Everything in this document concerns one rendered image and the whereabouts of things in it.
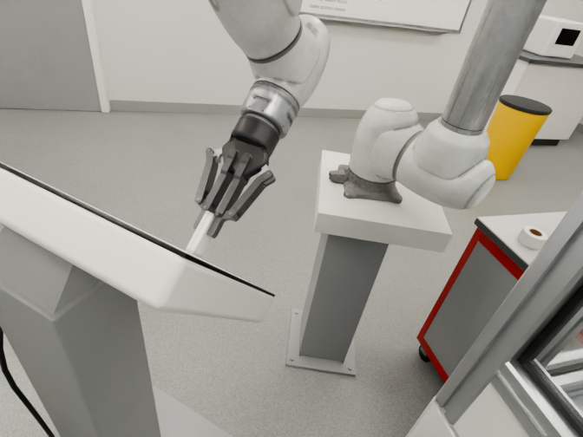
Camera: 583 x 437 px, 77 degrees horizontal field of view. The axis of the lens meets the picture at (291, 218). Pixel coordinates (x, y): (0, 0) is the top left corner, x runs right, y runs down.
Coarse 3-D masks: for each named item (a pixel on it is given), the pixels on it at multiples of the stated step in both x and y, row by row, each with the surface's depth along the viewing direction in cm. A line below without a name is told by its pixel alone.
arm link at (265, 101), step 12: (264, 84) 58; (252, 96) 58; (264, 96) 58; (276, 96) 58; (288, 96) 59; (240, 108) 60; (252, 108) 58; (264, 108) 57; (276, 108) 58; (288, 108) 59; (264, 120) 58; (276, 120) 58; (288, 120) 60
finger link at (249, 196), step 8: (264, 176) 57; (272, 176) 57; (256, 184) 57; (264, 184) 58; (248, 192) 57; (256, 192) 58; (240, 200) 57; (248, 200) 57; (232, 208) 56; (240, 208) 56; (232, 216) 56; (240, 216) 58
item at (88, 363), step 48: (0, 288) 45; (96, 288) 47; (48, 336) 46; (96, 336) 50; (48, 384) 58; (96, 384) 54; (144, 384) 67; (96, 432) 59; (144, 432) 74; (192, 432) 125
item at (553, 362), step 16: (576, 320) 32; (560, 336) 34; (576, 336) 32; (544, 352) 35; (560, 352) 34; (576, 352) 32; (544, 368) 36; (560, 368) 34; (576, 368) 33; (560, 384) 34; (576, 384) 33; (560, 400) 34; (576, 400) 33; (576, 416) 33
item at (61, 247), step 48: (0, 192) 34; (48, 192) 33; (0, 240) 47; (48, 240) 31; (96, 240) 31; (144, 240) 30; (48, 288) 44; (144, 288) 28; (192, 288) 31; (240, 288) 42
